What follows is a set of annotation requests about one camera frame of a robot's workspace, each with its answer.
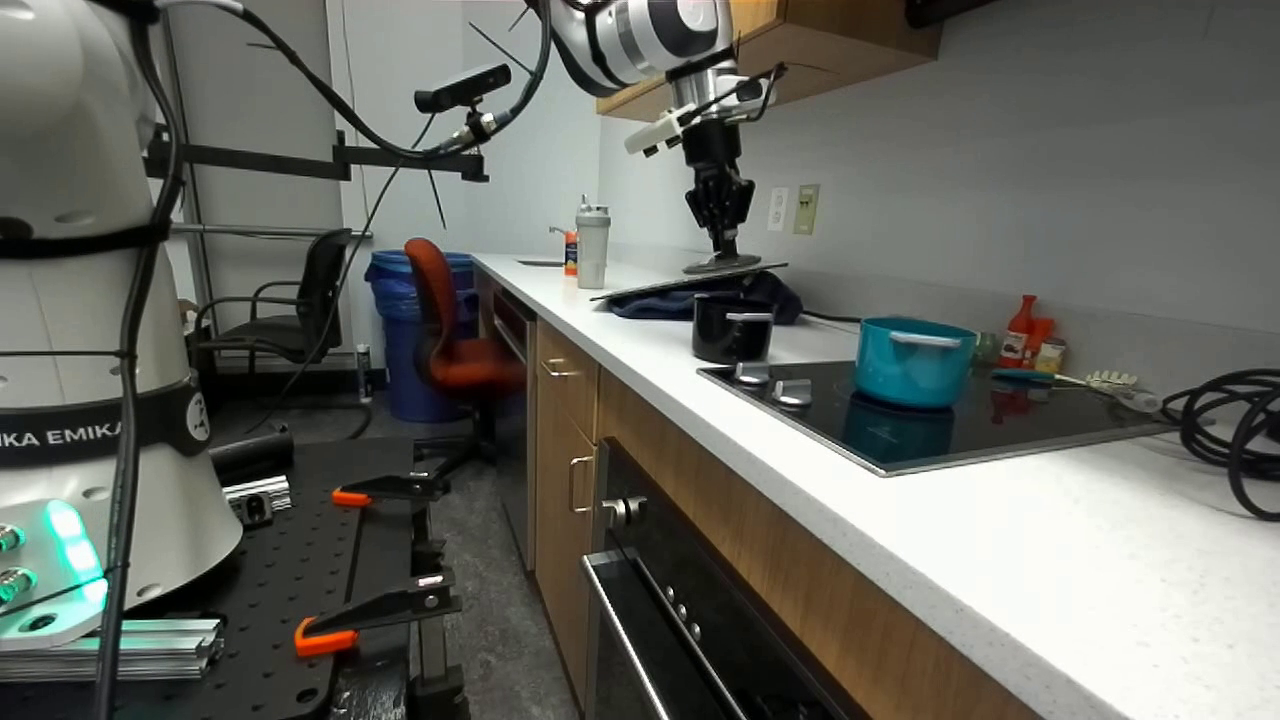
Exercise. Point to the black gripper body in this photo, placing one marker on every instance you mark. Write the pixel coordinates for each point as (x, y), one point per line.
(708, 155)

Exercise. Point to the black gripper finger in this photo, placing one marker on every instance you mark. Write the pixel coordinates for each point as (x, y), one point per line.
(737, 223)
(703, 225)

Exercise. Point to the black pot lid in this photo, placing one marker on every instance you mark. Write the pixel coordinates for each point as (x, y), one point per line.
(725, 266)

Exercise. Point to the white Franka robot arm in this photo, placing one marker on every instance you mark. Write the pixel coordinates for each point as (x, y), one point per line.
(80, 200)

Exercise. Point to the teal pot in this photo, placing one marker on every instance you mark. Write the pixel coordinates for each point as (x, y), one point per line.
(913, 366)

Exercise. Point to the gray flat board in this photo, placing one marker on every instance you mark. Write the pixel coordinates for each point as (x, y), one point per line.
(655, 285)

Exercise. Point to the black mug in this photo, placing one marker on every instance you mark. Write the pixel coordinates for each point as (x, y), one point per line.
(729, 334)

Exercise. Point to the steel tumbler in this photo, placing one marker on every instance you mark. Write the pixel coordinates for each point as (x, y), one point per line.
(592, 246)

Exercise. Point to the small orange bottle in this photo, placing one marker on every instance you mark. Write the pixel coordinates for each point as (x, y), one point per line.
(569, 252)

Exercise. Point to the silver cooktop knob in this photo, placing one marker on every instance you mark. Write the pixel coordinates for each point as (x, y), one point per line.
(752, 374)
(792, 394)

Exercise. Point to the orange office chair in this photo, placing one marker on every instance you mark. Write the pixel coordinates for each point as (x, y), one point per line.
(444, 344)

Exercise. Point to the black glass cooktop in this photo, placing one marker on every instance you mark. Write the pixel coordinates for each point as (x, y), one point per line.
(934, 432)

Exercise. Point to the silver oven knob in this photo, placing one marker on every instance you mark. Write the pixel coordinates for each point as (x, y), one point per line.
(625, 511)

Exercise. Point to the red sauce bottle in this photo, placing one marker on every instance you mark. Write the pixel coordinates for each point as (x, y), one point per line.
(1030, 334)

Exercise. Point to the blue trash bin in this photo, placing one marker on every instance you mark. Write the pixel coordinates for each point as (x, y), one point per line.
(392, 334)

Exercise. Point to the wooden base cabinet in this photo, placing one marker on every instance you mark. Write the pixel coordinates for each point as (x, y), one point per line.
(803, 584)
(563, 563)

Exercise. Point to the black office chair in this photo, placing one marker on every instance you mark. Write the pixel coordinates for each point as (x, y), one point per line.
(314, 285)

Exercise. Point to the black built-in oven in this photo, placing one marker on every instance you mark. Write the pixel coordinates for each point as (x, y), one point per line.
(666, 626)

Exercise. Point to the small black box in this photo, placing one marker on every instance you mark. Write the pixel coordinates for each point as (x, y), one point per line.
(250, 456)

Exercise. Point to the small silver box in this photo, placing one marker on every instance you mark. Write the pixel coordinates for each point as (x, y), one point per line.
(260, 500)

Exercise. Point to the black perforated robot table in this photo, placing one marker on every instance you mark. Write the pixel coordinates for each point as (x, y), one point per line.
(265, 584)

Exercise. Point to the white wall outlet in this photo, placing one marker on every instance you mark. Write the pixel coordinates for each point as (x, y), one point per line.
(777, 208)

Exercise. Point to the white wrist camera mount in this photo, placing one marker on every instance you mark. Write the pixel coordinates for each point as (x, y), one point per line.
(656, 135)

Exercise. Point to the beige switch plate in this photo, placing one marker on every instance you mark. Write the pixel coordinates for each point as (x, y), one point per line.
(808, 208)

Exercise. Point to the large wooden wall cabinet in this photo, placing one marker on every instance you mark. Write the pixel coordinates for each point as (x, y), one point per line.
(826, 45)

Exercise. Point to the black stereo camera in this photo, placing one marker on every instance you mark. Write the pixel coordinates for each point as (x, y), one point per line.
(461, 90)

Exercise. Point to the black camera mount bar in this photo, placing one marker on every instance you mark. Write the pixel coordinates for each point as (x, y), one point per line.
(305, 163)

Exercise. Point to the aluminium extrusion rail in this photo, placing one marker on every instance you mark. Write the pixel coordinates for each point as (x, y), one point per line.
(105, 650)

